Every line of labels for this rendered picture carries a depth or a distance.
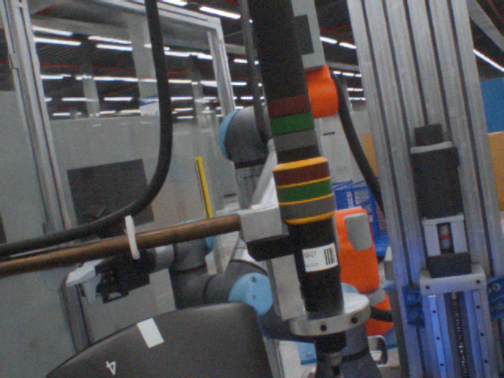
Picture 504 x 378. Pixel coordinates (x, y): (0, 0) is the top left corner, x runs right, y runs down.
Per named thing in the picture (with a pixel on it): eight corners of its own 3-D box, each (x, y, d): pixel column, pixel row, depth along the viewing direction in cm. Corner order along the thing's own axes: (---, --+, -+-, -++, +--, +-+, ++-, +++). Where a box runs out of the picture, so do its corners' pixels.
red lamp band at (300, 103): (273, 116, 41) (270, 100, 41) (265, 120, 45) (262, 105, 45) (317, 109, 42) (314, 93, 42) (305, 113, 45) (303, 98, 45)
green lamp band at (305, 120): (276, 134, 42) (273, 117, 41) (268, 136, 45) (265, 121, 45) (320, 126, 42) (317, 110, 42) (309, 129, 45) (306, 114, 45)
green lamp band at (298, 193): (284, 205, 41) (281, 188, 41) (272, 201, 46) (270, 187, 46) (340, 193, 42) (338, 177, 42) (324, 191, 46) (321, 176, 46)
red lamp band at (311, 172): (281, 187, 41) (278, 170, 41) (270, 185, 46) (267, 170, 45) (338, 176, 42) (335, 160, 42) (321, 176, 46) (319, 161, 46)
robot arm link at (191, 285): (209, 330, 102) (197, 272, 101) (170, 325, 109) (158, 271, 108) (238, 316, 107) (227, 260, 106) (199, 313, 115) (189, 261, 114)
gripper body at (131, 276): (101, 305, 91) (158, 285, 100) (94, 255, 89) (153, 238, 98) (76, 297, 96) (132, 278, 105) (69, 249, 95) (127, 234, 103)
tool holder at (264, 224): (268, 350, 40) (242, 216, 39) (253, 324, 47) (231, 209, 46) (384, 320, 41) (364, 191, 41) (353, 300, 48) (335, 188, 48)
